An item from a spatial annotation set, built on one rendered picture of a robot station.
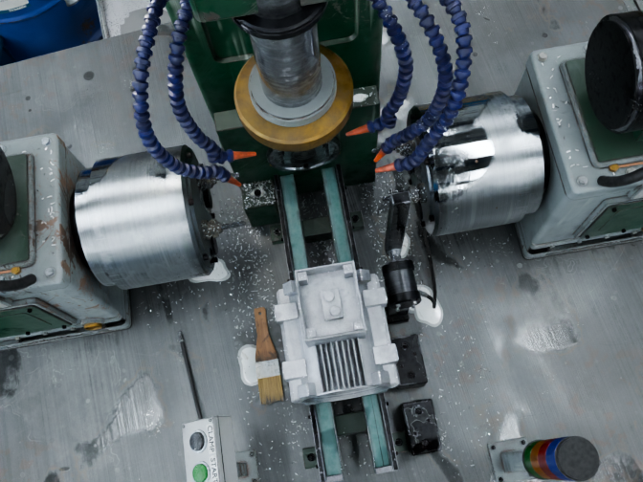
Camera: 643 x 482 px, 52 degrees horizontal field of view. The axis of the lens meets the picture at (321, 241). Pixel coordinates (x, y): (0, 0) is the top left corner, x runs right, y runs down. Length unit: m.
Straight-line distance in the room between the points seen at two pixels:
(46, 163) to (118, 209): 0.17
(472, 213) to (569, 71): 0.30
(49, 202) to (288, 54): 0.56
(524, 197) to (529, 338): 0.36
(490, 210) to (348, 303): 0.31
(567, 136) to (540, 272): 0.39
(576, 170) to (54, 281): 0.89
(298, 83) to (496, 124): 0.41
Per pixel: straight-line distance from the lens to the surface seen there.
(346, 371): 1.09
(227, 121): 1.22
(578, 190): 1.18
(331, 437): 1.28
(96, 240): 1.19
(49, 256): 1.20
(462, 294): 1.45
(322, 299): 1.10
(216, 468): 1.13
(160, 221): 1.16
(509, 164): 1.18
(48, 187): 1.25
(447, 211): 1.18
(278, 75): 0.90
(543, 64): 1.28
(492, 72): 1.69
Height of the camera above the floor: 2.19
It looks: 71 degrees down
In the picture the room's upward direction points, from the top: 9 degrees counter-clockwise
